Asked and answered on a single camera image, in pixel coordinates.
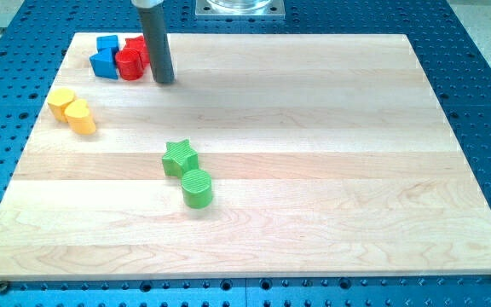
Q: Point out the blue triangle block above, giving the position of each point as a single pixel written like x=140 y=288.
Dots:
x=103 y=64

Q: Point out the red star block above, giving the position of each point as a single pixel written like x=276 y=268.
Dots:
x=139 y=45

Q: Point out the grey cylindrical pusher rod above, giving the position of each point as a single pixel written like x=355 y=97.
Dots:
x=155 y=35

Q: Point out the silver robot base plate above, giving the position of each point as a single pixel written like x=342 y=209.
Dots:
x=218 y=9

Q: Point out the light wooden board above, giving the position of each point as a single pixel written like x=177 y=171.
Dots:
x=329 y=155

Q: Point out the blue cube block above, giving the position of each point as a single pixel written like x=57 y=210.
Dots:
x=107 y=42

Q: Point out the green star block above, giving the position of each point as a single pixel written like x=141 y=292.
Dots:
x=179 y=158

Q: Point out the green circle block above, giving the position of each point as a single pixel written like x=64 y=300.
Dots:
x=197 y=189

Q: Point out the red cylinder block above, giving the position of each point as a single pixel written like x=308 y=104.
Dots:
x=129 y=64

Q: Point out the yellow hexagon block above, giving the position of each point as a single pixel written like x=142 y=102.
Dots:
x=58 y=100

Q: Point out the left board clamp screw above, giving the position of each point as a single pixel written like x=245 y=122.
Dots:
x=4 y=286

